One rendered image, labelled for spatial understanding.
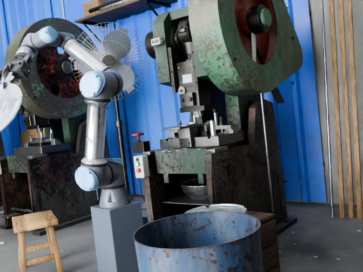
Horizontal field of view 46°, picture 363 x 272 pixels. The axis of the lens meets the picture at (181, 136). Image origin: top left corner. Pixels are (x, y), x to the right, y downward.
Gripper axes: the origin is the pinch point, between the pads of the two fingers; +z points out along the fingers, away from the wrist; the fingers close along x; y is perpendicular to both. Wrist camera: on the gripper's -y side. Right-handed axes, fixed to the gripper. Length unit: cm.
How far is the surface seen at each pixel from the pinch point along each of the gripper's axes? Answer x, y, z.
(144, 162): 88, 32, -22
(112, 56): 72, -4, -111
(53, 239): 94, -18, 25
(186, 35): 47, 63, -85
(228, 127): 87, 83, -42
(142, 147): 89, 28, -35
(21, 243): 85, -31, 31
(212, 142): 85, 74, -29
